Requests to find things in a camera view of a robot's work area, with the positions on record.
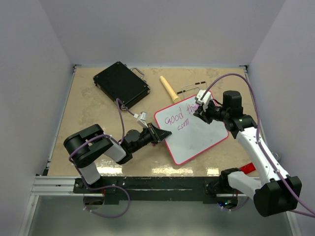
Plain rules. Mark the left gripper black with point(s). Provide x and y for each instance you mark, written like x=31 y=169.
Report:
x=156 y=134

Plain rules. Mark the whiteboard with pink frame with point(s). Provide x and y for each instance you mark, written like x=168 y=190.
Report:
x=190 y=135

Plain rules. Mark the black hard case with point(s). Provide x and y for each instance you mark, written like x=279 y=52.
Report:
x=123 y=83

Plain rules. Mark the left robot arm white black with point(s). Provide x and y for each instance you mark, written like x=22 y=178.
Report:
x=87 y=145

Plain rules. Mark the beige wooden handle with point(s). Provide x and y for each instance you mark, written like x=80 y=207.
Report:
x=175 y=98

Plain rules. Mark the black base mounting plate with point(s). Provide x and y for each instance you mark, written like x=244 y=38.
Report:
x=112 y=190

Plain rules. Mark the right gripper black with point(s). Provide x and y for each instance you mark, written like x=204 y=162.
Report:
x=202 y=114

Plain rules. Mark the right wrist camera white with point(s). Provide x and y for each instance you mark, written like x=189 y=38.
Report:
x=203 y=97

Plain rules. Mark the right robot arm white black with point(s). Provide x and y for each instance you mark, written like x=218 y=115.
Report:
x=275 y=191

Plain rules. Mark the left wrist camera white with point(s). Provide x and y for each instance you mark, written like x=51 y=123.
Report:
x=141 y=119

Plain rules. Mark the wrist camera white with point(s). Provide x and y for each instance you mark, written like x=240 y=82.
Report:
x=203 y=97
x=141 y=119

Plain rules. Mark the wire whiteboard stand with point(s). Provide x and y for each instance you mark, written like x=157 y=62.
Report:
x=196 y=85

